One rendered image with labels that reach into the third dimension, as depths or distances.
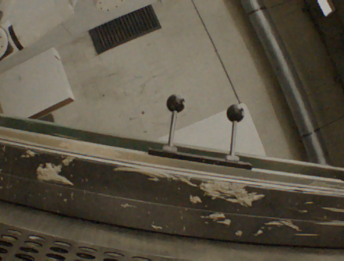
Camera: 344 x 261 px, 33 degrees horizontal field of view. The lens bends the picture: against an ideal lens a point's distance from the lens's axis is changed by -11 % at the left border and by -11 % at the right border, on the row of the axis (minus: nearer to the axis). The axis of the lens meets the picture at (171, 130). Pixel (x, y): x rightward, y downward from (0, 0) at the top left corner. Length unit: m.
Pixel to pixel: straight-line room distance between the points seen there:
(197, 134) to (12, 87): 2.19
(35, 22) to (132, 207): 0.62
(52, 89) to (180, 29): 3.67
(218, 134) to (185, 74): 4.51
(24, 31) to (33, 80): 4.84
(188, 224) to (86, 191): 0.12
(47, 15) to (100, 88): 7.99
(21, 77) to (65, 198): 5.42
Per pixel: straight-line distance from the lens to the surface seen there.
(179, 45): 9.23
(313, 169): 1.50
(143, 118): 9.12
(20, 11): 3.43
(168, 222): 0.71
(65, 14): 1.23
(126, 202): 0.70
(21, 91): 6.08
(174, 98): 1.25
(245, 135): 4.73
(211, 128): 4.71
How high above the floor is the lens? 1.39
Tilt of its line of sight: 1 degrees up
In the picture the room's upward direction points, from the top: 67 degrees clockwise
